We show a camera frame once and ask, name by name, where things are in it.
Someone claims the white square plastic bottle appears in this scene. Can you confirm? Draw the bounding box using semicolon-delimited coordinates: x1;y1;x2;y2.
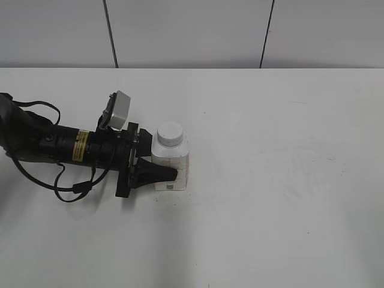
151;134;190;191

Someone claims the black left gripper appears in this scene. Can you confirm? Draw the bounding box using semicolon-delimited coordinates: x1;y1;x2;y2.
87;122;178;198

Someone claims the white round bottle cap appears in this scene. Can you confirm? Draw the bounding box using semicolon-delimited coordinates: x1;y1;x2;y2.
157;122;184;147

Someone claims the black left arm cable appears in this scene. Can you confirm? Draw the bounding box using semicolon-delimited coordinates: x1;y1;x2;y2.
5;100;109;203

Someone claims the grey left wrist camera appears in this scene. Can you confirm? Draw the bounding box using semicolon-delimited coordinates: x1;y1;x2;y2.
97;91;131;130

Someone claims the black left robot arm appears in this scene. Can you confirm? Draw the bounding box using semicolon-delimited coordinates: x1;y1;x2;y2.
1;91;178;201

